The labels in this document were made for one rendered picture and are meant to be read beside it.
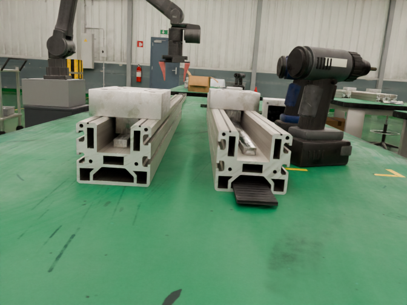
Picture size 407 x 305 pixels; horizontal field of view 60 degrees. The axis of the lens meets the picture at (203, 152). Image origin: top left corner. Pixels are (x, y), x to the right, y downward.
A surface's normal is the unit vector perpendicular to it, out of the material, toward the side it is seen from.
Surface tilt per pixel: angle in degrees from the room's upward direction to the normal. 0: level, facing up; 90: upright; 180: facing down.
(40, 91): 90
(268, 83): 90
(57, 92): 90
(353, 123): 90
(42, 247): 0
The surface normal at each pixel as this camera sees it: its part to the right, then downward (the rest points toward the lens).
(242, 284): 0.06, -0.98
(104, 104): 0.00, 0.21
